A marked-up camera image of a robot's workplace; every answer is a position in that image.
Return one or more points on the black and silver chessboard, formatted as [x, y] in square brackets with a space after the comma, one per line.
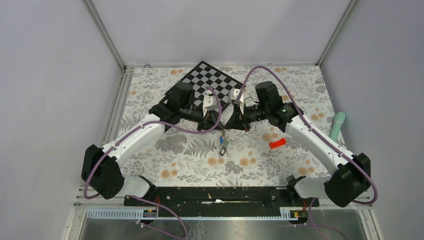
[205, 75]

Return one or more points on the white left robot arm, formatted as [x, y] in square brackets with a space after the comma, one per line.
[102, 166]

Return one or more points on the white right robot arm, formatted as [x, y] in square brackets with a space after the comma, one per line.
[349, 174]

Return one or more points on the blue key tag with key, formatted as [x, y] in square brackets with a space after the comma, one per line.
[221, 140]

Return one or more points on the grey metal key holder plate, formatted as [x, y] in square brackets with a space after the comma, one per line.
[226, 136]

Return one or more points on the mint green handle tool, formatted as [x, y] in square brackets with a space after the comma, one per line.
[338, 121]

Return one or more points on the floral table mat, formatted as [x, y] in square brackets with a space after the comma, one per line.
[177, 158]

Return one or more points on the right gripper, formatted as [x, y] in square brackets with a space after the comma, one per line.
[239, 121]

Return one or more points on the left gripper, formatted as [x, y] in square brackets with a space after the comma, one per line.
[205, 124]

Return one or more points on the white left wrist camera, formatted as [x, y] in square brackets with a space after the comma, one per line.
[210, 102]

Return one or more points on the aluminium frame rails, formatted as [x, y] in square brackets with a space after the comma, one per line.
[123, 66]

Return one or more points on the red key tag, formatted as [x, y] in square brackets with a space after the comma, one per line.
[276, 144]

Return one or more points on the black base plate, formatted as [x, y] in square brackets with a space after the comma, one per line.
[227, 202]

